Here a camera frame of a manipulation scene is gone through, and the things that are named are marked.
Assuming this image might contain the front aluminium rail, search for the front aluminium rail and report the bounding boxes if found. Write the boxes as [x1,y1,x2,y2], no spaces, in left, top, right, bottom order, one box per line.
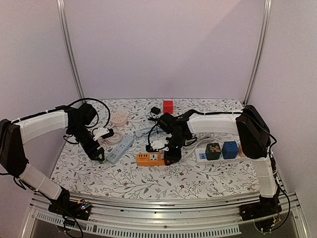
[21,190,308,238]

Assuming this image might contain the left aluminium frame post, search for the left aluminium frame post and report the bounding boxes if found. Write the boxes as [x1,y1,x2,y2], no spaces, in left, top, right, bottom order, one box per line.
[56,0,85,99]

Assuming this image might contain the pink round power strip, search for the pink round power strip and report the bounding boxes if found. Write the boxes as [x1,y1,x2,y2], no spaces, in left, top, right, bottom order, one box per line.
[98,112,128,145]

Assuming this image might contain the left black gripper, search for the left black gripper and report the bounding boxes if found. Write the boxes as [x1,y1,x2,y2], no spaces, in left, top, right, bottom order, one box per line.
[68,124,105,162]

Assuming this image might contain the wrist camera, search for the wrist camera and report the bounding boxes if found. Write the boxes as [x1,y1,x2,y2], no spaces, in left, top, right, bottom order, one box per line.
[146,139,169,153]
[92,127,114,141]

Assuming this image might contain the orange power strip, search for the orange power strip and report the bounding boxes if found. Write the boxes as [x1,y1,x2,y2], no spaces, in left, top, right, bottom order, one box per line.
[136,153,165,167]

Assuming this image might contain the aluminium frame post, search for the aluminium frame post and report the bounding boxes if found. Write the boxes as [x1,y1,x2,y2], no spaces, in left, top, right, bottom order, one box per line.
[243,0,272,105]
[56,0,85,99]

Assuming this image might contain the white multicolour power strip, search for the white multicolour power strip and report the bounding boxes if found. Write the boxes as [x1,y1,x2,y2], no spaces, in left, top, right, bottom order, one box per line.
[195,148,252,165]

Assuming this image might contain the floral table mat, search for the floral table mat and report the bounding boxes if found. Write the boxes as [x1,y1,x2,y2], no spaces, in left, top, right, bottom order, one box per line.
[51,99,260,201]

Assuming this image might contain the blue cube socket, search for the blue cube socket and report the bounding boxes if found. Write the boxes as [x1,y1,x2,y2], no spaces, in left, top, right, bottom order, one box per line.
[221,141,238,160]

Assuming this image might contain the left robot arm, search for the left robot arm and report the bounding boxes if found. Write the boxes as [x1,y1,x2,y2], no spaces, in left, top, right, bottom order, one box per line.
[0,102,114,221]

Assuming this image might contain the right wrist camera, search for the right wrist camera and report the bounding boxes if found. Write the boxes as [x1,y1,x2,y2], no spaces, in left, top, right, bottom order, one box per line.
[146,139,169,153]

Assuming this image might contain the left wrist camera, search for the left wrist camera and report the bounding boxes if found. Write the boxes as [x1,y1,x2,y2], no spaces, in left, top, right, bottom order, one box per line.
[92,127,114,141]

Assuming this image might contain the white coiled cable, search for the white coiled cable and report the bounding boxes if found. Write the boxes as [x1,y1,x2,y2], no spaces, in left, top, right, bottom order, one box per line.
[180,133,215,156]

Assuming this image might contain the right aluminium frame post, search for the right aluminium frame post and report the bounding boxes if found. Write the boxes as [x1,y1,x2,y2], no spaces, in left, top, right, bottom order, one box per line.
[243,0,272,105]

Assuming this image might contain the light blue power strip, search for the light blue power strip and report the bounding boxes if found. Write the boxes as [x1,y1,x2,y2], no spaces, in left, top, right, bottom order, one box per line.
[106,125,171,164]

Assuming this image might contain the red cube socket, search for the red cube socket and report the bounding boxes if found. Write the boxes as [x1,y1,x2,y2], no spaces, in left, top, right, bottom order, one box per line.
[163,100,173,114]

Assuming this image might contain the beige cube socket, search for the beige cube socket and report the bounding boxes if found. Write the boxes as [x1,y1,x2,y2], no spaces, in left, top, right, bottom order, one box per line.
[238,144,244,157]

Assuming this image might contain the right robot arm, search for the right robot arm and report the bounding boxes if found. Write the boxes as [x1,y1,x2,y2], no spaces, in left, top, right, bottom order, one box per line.
[146,105,282,221]

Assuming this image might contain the black power adapter with cable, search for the black power adapter with cable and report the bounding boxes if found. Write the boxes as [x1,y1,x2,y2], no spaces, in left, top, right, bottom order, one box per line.
[147,107,161,122]

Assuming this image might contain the dark green cube socket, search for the dark green cube socket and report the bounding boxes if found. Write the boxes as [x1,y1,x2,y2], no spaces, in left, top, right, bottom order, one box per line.
[205,143,221,161]

